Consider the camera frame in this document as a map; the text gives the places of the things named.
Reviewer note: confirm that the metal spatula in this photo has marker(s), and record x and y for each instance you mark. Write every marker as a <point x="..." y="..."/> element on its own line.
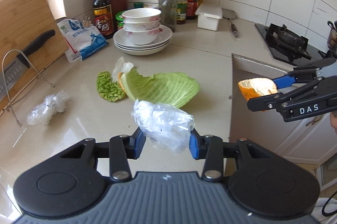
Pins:
<point x="229" y="14"/>

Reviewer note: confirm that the green lid jar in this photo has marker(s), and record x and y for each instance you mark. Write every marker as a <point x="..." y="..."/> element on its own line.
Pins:
<point x="120" y="21"/>

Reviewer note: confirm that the large green cabbage leaf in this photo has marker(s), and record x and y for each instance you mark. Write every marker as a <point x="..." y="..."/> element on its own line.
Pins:
<point x="163" y="89"/>

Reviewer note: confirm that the white framed glass door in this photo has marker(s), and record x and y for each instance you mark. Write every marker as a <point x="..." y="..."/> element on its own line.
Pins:
<point x="329" y="174"/>

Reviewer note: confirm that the wooden cutting board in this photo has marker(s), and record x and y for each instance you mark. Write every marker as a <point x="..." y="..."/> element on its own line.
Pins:
<point x="29" y="21"/>

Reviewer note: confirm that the white plate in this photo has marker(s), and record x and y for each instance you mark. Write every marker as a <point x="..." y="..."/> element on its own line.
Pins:
<point x="158" y="47"/>
<point x="142" y="52"/>
<point x="165" y="34"/>

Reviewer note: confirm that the black glass gas stove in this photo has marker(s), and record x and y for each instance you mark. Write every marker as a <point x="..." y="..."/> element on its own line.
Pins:
<point x="260" y="29"/>

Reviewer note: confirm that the dark vinegar bottle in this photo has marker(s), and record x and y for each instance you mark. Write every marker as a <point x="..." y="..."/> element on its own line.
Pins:
<point x="102" y="16"/>

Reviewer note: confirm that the black burner grate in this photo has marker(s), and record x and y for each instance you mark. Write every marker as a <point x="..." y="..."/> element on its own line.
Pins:
<point x="287" y="39"/>

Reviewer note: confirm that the clear plastic wrap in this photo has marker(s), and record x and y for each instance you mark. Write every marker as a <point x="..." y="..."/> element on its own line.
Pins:
<point x="47" y="108"/>
<point x="121" y="68"/>
<point x="163" y="124"/>

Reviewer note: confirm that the white lidded plastic container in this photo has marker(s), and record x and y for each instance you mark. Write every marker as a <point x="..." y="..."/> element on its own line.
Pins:
<point x="209" y="17"/>

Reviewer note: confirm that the white and blue salt bag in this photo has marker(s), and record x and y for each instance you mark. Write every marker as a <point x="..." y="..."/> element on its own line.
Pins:
<point x="81" y="42"/>

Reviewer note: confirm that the small condiment jar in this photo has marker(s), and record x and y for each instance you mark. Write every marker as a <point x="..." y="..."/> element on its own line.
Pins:
<point x="138" y="4"/>

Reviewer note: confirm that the white floral bowl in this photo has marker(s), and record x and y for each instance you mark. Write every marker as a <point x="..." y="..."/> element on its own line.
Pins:
<point x="142" y="37"/>
<point x="142" y="26"/>
<point x="140" y="16"/>

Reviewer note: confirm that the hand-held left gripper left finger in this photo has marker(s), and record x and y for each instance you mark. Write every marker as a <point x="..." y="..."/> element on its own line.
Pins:
<point x="139" y="145"/>

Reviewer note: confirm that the white cabinet door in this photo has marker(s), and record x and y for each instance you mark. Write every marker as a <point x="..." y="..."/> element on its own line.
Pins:
<point x="263" y="129"/>

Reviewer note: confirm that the stainless steel pot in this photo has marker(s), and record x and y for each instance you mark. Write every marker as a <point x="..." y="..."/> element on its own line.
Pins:
<point x="333" y="37"/>

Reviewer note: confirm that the orange peel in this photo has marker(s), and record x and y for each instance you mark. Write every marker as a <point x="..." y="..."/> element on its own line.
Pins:
<point x="254" y="87"/>
<point x="121" y="81"/>

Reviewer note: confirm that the clear glass bottle red cap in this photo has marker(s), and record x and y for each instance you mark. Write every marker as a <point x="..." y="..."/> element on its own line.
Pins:
<point x="168" y="13"/>

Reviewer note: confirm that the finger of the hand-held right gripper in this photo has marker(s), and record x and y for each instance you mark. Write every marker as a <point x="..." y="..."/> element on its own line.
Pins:
<point x="284" y="81"/>
<point x="289" y="96"/>

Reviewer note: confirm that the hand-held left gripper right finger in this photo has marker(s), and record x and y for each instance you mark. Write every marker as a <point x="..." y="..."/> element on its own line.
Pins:
<point x="194" y="146"/>

